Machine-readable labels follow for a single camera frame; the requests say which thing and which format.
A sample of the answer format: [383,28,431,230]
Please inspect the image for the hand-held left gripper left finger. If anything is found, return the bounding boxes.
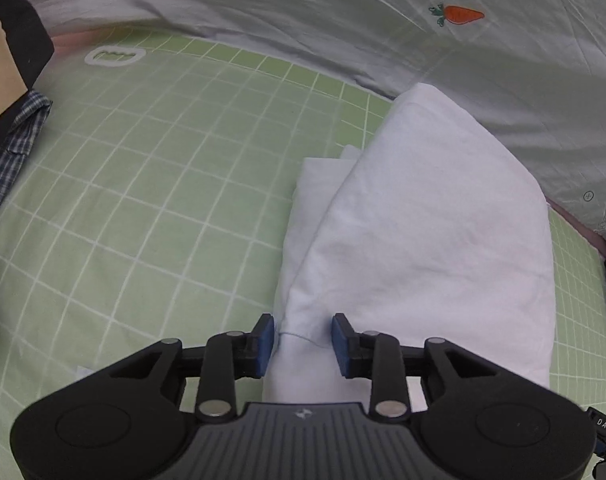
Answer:
[106,313,275,422]

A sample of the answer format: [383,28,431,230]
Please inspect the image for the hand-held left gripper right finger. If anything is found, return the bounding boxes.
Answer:
[332,313,498,420]

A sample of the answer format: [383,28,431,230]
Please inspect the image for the white pants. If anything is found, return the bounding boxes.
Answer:
[263,82,556,406]

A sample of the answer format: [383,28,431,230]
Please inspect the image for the black garment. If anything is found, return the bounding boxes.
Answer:
[0,0,56,186]

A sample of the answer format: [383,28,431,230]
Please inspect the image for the green grid mat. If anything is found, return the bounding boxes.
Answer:
[0,27,606,480]

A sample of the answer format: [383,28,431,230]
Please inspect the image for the blue plaid shirt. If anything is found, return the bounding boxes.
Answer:
[0,89,53,231]

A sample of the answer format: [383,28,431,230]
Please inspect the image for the grey printed sheet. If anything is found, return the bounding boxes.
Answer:
[10,0,606,248]

